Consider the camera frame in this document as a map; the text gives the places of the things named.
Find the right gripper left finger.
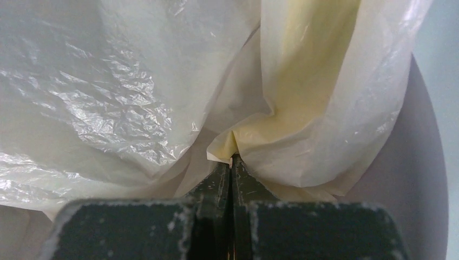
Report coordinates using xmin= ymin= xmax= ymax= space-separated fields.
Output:
xmin=38 ymin=163 xmax=231 ymax=259

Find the grey plastic trash bin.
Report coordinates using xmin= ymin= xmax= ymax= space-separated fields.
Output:
xmin=1 ymin=61 xmax=448 ymax=259

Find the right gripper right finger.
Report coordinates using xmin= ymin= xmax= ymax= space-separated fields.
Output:
xmin=230 ymin=154 xmax=409 ymax=259

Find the translucent cream trash bag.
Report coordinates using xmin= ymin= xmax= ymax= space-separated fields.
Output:
xmin=1 ymin=1 xmax=431 ymax=219

